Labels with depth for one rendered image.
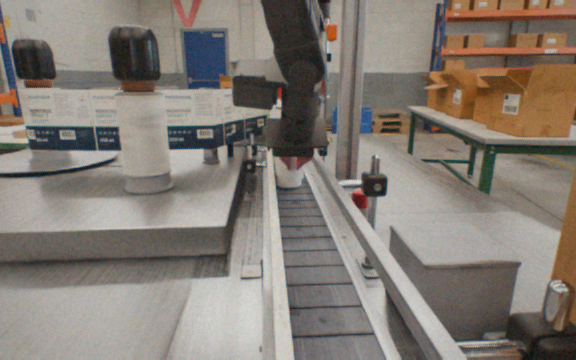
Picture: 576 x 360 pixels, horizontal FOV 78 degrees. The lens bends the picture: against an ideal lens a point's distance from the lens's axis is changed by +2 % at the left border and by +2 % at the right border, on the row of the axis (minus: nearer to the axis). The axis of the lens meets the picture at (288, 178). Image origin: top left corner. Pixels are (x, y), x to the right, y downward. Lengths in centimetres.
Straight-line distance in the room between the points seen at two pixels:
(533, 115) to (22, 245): 221
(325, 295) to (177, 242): 27
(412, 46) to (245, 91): 804
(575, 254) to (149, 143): 62
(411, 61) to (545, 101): 632
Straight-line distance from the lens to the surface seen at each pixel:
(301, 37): 44
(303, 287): 39
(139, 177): 72
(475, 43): 802
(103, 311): 49
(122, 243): 59
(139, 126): 70
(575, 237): 33
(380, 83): 840
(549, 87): 233
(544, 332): 23
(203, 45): 889
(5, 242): 66
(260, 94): 52
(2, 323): 53
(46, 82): 107
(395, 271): 27
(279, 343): 27
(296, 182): 70
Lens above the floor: 109
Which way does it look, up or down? 16 degrees down
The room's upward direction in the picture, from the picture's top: straight up
